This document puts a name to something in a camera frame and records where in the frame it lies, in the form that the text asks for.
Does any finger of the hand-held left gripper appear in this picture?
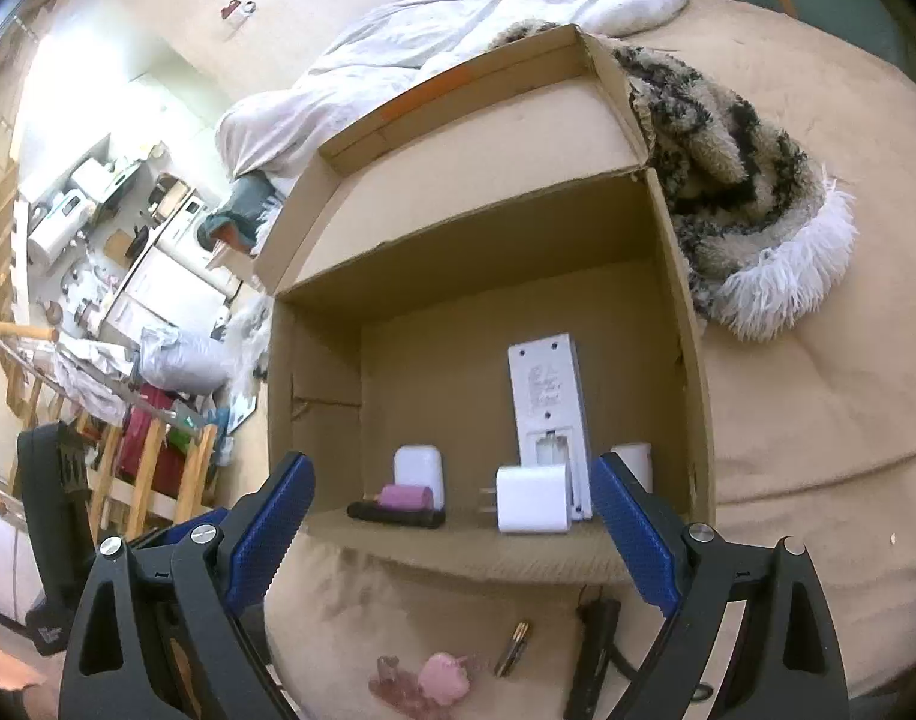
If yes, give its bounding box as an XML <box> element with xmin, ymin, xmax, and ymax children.
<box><xmin>139</xmin><ymin>507</ymin><xmax>232</xmax><ymax>550</ymax></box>

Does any wooden shelf with coloured things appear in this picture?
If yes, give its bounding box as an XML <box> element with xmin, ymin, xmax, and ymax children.
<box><xmin>71</xmin><ymin>386</ymin><xmax>220</xmax><ymax>537</ymax></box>

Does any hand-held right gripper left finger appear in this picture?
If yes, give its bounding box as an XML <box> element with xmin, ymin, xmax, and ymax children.
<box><xmin>59</xmin><ymin>452</ymin><xmax>316</xmax><ymax>720</ymax></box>

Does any white duvet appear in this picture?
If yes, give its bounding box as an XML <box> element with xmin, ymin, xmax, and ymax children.
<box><xmin>215</xmin><ymin>0</ymin><xmax>689</xmax><ymax>182</ymax></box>

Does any clothes drying rack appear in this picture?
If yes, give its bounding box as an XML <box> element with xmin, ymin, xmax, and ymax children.
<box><xmin>0</xmin><ymin>318</ymin><xmax>148</xmax><ymax>425</ymax></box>

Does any small white bottle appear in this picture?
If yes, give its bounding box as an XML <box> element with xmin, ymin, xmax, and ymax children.
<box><xmin>611</xmin><ymin>442</ymin><xmax>654</xmax><ymax>497</ymax></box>

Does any white remote control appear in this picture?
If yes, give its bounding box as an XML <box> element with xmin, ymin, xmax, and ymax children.
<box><xmin>506</xmin><ymin>334</ymin><xmax>596</xmax><ymax>523</ymax></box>

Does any white water heater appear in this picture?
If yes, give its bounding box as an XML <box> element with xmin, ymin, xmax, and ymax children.
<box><xmin>26</xmin><ymin>191</ymin><xmax>93</xmax><ymax>269</ymax></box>

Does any bathroom scale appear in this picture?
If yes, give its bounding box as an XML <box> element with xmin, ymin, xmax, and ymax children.
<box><xmin>227</xmin><ymin>381</ymin><xmax>262</xmax><ymax>434</ymax></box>

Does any white charger plug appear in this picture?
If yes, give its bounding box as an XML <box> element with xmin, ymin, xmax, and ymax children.
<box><xmin>477</xmin><ymin>463</ymin><xmax>573</xmax><ymax>536</ymax></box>

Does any white washing machine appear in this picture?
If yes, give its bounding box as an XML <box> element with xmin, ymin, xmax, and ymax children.
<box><xmin>156</xmin><ymin>195</ymin><xmax>220</xmax><ymax>275</ymax></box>

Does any pink lighter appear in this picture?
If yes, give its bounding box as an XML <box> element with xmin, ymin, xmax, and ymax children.
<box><xmin>377</xmin><ymin>485</ymin><xmax>435</xmax><ymax>515</ymax></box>

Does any brass and black cylinder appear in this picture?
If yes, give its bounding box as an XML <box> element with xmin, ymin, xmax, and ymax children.
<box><xmin>492</xmin><ymin>620</ymin><xmax>534</xmax><ymax>678</ymax></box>

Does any fluffy patterned blanket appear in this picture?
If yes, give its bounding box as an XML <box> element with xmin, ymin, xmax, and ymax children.
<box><xmin>221</xmin><ymin>20</ymin><xmax>858</xmax><ymax>395</ymax></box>

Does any white kitchen counter cabinet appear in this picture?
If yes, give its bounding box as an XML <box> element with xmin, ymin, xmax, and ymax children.
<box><xmin>98</xmin><ymin>240</ymin><xmax>238</xmax><ymax>346</ymax></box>

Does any clear pink toy figure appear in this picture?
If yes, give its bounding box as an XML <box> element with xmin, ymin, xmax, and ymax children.
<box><xmin>368</xmin><ymin>654</ymin><xmax>430</xmax><ymax>715</ymax></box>

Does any white earbuds case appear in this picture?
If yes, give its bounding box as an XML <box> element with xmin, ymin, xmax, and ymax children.
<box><xmin>393</xmin><ymin>445</ymin><xmax>447</xmax><ymax>512</ymax></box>

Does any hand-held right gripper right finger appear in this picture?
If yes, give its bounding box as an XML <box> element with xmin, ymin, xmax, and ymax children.
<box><xmin>588</xmin><ymin>452</ymin><xmax>852</xmax><ymax>720</ymax></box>

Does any person's left forearm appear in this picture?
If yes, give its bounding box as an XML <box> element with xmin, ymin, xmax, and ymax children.
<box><xmin>0</xmin><ymin>636</ymin><xmax>50</xmax><ymax>693</ymax></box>

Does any dark slim device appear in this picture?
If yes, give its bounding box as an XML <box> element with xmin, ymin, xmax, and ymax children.
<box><xmin>346</xmin><ymin>501</ymin><xmax>447</xmax><ymax>531</ymax></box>

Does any round pink keychain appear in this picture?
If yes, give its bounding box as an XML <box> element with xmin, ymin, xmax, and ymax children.
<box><xmin>416</xmin><ymin>651</ymin><xmax>490</xmax><ymax>707</ymax></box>

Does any grey plastic bag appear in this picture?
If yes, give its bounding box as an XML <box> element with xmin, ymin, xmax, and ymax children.
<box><xmin>138</xmin><ymin>325</ymin><xmax>235</xmax><ymax>395</ymax></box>

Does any cardboard box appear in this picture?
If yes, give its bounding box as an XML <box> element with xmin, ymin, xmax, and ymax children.
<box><xmin>254</xmin><ymin>22</ymin><xmax>719</xmax><ymax>592</ymax></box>

